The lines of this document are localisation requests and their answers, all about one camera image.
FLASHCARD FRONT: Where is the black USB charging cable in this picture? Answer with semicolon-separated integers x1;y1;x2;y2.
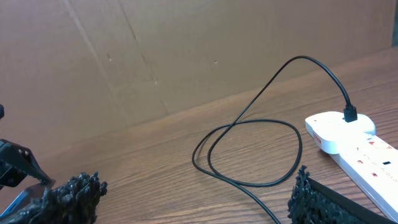
192;55;358;224

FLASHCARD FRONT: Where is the blue Galaxy smartphone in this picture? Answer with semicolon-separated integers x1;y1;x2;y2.
1;179;55;221

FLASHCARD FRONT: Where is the white power strip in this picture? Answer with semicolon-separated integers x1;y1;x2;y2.
330;134;397;222

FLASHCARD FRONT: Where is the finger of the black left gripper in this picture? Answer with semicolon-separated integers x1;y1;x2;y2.
1;139;52;188

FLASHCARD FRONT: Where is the white charger adapter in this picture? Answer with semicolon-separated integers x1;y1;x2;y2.
305;111;376;154

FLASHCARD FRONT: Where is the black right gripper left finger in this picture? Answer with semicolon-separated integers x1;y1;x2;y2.
1;172;108;224

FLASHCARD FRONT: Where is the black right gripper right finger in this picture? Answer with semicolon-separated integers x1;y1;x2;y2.
288;166;395;224

